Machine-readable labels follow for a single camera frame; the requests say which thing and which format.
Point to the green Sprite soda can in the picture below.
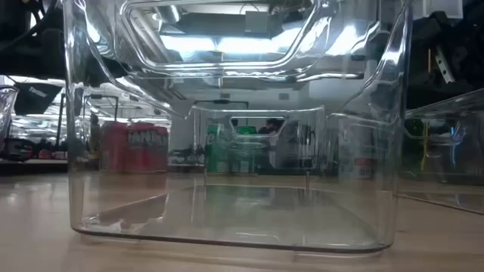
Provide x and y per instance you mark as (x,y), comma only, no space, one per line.
(215,151)
(246,158)

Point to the person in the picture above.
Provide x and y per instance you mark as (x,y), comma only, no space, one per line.
(95,136)
(274,126)

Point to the black stand pole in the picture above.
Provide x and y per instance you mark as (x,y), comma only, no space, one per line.
(60,121)

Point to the black banner white lettering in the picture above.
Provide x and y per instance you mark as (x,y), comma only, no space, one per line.
(36,98)

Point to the dark background workbench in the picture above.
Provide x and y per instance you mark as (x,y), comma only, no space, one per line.
(34,168)

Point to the clear plastic bin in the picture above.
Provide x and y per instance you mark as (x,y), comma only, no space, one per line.
(227,226)
(453,189)
(7,113)

